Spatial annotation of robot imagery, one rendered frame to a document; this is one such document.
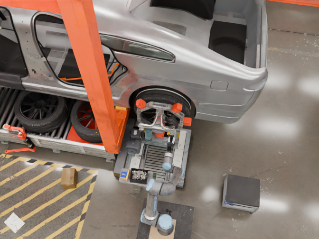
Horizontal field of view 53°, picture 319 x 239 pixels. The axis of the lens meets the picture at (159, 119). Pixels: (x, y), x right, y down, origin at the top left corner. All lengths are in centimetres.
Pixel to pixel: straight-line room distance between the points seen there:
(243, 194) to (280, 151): 105
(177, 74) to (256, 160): 196
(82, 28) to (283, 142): 345
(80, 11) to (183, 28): 243
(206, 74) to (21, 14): 185
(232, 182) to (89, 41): 253
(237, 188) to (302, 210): 96
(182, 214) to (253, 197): 86
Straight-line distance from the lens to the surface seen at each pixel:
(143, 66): 321
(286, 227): 446
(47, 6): 226
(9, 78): 427
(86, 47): 236
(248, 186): 408
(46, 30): 466
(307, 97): 543
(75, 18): 219
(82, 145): 417
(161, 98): 348
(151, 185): 306
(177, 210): 390
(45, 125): 434
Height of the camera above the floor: 408
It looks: 60 degrees down
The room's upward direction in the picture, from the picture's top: 1 degrees clockwise
